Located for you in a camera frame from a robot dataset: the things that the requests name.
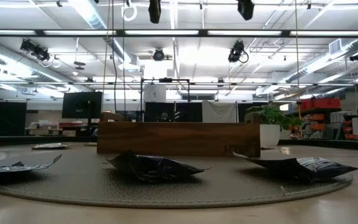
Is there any black beam with strip lights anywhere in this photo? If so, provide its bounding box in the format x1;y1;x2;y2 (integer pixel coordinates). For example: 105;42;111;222
0;29;358;39

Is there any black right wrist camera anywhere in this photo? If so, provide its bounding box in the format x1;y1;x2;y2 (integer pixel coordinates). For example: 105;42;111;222
237;0;255;21

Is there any white box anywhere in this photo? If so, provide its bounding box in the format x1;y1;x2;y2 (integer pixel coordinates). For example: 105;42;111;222
144;84;167;103

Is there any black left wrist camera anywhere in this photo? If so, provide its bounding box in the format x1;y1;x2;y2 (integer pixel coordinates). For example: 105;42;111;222
148;0;162;24

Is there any orange tea packet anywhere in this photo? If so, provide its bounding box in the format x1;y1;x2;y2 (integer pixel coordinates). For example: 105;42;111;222
31;142;71;151

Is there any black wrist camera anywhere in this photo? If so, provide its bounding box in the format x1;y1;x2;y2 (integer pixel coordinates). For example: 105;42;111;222
148;0;162;24
237;0;255;21

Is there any black partition panel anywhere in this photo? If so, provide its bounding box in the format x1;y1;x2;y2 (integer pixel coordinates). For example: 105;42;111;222
0;89;27;137
144;101;203;123

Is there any wooden tea organizer box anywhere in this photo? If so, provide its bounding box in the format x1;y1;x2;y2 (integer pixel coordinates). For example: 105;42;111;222
96;111;261;158

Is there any white cable loop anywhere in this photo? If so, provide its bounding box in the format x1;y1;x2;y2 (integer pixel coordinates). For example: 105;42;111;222
121;0;138;22

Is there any green plant in white pot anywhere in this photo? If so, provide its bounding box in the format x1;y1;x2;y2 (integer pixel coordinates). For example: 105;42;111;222
244;104;303;149

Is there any shelf with red bins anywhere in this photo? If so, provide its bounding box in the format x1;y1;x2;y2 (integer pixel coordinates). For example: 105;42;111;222
290;98;358;141

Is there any cluttered work table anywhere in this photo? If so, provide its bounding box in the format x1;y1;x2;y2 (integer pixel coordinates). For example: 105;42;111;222
25;119;76;137

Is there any dark blue tea packet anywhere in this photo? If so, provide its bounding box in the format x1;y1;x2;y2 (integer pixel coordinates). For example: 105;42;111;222
0;154;63;180
233;151;358;183
106;150;211;182

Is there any round grey woven placemat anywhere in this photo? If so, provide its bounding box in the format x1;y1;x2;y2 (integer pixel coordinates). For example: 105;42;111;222
0;143;354;208

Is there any black hanging cable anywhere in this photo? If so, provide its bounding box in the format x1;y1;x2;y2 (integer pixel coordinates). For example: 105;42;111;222
111;0;118;114
294;0;301;100

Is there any black metal stand frame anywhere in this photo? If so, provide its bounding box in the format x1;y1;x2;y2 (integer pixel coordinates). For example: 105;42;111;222
140;77;191;123

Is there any black monitor on stand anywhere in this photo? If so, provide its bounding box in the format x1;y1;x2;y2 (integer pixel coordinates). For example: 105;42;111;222
62;91;103;125

